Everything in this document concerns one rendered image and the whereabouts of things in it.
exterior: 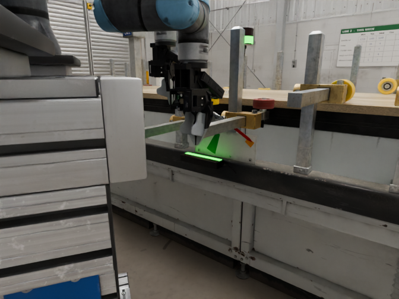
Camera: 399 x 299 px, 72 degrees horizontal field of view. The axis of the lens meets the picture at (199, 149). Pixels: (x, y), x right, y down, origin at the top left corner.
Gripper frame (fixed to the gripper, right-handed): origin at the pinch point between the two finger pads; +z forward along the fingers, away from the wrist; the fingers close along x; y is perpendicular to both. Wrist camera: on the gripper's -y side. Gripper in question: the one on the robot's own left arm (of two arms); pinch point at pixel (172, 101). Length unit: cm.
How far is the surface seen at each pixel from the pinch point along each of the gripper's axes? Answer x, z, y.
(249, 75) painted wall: -833, -8, 71
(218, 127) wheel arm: 16.6, 5.5, -21.1
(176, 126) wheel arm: -0.9, 9.5, -0.8
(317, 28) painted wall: -752, -131, -112
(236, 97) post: -1.0, -1.8, -22.9
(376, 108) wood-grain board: -7, 1, -67
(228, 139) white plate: -1.0, 12.9, -20.9
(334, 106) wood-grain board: -11, 1, -55
